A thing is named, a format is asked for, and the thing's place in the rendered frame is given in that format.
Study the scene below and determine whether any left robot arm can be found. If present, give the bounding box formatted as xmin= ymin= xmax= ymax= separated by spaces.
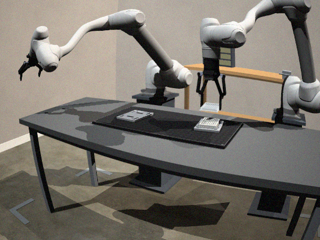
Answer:
xmin=200 ymin=0 xmax=320 ymax=120

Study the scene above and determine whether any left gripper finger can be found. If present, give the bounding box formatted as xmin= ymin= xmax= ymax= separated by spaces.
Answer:
xmin=214 ymin=74 xmax=226 ymax=110
xmin=196 ymin=72 xmax=208 ymax=107

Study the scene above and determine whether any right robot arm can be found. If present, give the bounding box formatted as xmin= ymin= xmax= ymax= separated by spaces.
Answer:
xmin=27 ymin=9 xmax=192 ymax=98

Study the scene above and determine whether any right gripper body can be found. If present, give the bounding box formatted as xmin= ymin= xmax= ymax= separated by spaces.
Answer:
xmin=28 ymin=56 xmax=38 ymax=67

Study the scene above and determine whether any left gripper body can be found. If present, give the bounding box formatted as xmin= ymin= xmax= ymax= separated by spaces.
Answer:
xmin=203 ymin=58 xmax=220 ymax=79

